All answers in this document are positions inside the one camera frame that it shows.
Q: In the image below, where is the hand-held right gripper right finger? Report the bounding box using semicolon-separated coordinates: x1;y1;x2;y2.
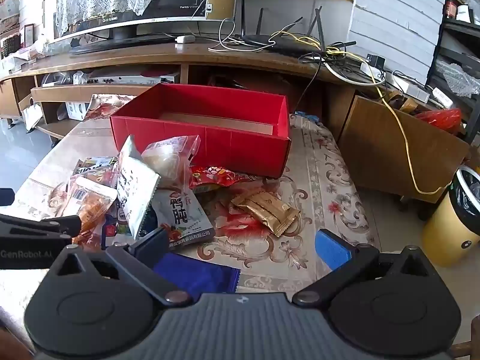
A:
292;229;436;306

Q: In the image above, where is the black metal rack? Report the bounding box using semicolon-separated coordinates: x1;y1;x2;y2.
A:
425;0;480;147

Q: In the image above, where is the black cable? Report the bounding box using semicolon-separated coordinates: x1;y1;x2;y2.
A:
292;54;331;115

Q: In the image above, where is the white red-print snack packet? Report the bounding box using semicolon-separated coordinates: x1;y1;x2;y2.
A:
150;189;216;250

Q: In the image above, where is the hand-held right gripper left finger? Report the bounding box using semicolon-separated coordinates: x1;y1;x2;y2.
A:
49;228;193;306

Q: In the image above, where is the red floral snack packet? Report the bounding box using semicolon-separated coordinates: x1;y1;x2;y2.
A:
189;166;263;194

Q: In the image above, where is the yellow cable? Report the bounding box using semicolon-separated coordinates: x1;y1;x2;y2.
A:
277;0;454;196

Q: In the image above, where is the white cable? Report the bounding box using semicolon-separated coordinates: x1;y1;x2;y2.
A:
208;18;271;52

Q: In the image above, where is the silver audio receiver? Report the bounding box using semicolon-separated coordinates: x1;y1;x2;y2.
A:
84;70;181;85

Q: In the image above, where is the black wifi router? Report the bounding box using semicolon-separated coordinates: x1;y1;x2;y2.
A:
234;0;357;55

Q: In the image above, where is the gold snack packet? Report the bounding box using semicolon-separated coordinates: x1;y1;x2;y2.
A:
229;189;301;238

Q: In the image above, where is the white silver snack packet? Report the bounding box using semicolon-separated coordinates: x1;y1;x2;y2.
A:
116;135;161;240

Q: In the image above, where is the dark blue snack packet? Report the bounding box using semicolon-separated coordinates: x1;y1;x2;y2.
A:
154;252;241;302

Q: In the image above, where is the wooden television stand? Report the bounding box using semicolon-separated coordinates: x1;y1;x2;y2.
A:
0;37;469;203

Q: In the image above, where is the red plastic bag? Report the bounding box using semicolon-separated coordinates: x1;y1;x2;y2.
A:
416;108;463;134

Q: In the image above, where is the bubble wrap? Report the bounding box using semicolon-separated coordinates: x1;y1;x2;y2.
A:
435;60;480;98

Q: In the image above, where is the yellow trash can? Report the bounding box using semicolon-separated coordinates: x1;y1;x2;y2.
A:
422;165;480;267

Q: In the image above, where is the white power strip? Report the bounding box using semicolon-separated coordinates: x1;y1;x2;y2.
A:
360;60;432;103

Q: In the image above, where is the black yellow snack packet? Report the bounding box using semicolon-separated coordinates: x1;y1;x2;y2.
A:
73;157;120;186

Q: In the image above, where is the clear round bun packet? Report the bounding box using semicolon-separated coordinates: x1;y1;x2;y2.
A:
142;135;201;192

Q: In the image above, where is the red cardboard box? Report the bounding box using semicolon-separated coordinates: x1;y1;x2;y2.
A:
109;83;292;179

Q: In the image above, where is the floral tablecloth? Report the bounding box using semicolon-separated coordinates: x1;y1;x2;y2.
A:
0;94;379;308

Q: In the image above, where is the clear orange bread packet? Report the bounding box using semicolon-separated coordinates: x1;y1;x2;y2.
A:
62;176;118;233

